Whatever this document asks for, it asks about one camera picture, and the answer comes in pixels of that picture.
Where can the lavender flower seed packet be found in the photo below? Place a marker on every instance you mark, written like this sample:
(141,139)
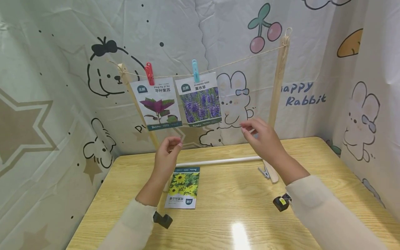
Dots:
(200,102)

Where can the wooden hanging rack frame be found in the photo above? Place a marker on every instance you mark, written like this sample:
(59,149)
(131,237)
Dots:
(277,93)

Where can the person's right fingers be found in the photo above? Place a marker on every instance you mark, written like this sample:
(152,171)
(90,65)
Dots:
(258,120)

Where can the sunflower seed packet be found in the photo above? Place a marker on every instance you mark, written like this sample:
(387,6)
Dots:
(183,189)

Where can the person's right index finger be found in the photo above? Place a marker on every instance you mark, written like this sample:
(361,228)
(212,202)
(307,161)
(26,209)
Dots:
(248,125)

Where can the person's right forearm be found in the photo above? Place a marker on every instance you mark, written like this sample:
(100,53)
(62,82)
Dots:
(322,211)

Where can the person's right hand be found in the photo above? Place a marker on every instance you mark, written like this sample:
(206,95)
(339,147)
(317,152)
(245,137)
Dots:
(268,142)

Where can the black wrist band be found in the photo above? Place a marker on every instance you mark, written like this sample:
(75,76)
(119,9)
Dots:
(163,219)
(280,203)

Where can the person's right thumb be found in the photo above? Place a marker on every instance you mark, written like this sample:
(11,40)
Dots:
(250,136)

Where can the person's left forearm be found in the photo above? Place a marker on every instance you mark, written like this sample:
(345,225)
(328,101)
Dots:
(137,215)

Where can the purple leaf seed packet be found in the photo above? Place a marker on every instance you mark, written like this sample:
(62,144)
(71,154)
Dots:
(157,106)

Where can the person's left fingers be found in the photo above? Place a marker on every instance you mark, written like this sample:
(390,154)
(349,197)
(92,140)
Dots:
(172,139)

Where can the blue clothespin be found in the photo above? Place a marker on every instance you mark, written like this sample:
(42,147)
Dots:
(195,71)

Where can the grey clothespin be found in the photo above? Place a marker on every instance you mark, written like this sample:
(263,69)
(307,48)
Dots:
(264,172)

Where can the person's left hand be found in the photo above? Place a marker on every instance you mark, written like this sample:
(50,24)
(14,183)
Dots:
(163,162)

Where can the person's left thumb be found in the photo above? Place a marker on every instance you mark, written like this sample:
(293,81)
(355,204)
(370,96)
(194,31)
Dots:
(177,150)

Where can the red clothespin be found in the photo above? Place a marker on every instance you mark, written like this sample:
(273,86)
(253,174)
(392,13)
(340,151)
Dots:
(150,74)

